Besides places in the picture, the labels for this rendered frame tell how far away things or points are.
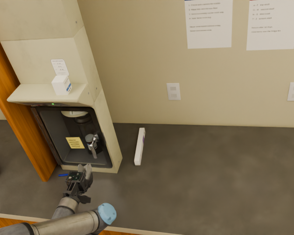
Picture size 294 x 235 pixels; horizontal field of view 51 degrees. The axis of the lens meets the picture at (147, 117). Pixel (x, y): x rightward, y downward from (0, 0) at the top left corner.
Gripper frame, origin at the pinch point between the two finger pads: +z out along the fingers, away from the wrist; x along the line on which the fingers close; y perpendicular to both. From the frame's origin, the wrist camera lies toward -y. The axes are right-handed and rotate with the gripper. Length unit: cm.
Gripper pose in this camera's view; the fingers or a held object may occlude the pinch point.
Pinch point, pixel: (88, 167)
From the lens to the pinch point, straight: 143.0
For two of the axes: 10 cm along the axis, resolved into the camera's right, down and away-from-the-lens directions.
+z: 2.1, -6.5, 7.4
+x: -9.7, -0.2, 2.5
